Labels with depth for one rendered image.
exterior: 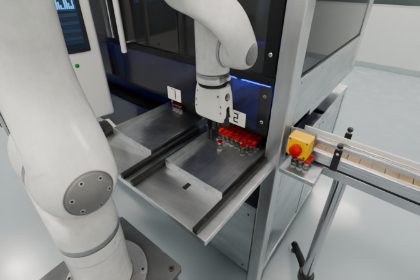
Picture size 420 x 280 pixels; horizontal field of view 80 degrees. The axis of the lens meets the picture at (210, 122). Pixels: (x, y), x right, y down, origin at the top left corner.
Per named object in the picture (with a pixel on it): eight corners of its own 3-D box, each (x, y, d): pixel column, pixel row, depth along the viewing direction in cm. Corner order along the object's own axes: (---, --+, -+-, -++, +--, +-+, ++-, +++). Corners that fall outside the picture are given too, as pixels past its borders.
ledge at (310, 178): (293, 153, 102) (294, 149, 101) (325, 166, 95) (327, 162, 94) (278, 171, 93) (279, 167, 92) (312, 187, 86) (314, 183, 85)
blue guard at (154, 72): (44, 47, 195) (35, 22, 185) (267, 134, 90) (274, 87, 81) (43, 47, 194) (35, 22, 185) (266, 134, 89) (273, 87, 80)
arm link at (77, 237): (70, 271, 44) (15, 168, 31) (35, 212, 55) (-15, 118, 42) (130, 227, 51) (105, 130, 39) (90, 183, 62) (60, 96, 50)
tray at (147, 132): (170, 107, 133) (169, 100, 132) (207, 122, 119) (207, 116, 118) (114, 134, 111) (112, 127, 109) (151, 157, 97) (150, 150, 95)
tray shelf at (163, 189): (164, 107, 137) (164, 104, 136) (282, 158, 99) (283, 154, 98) (79, 148, 105) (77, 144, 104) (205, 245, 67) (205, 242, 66)
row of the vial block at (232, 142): (218, 137, 108) (218, 129, 106) (254, 154, 98) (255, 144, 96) (215, 140, 107) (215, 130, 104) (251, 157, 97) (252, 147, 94)
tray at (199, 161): (220, 128, 115) (220, 122, 113) (271, 149, 101) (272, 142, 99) (165, 166, 92) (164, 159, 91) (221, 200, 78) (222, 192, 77)
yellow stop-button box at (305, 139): (293, 143, 91) (297, 126, 88) (313, 150, 88) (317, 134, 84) (284, 153, 86) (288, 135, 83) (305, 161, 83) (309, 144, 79)
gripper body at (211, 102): (237, 79, 63) (235, 117, 69) (207, 70, 69) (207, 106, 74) (219, 87, 58) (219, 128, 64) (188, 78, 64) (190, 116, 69)
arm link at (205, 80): (237, 70, 62) (237, 81, 64) (210, 63, 67) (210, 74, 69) (217, 79, 57) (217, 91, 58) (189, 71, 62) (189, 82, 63)
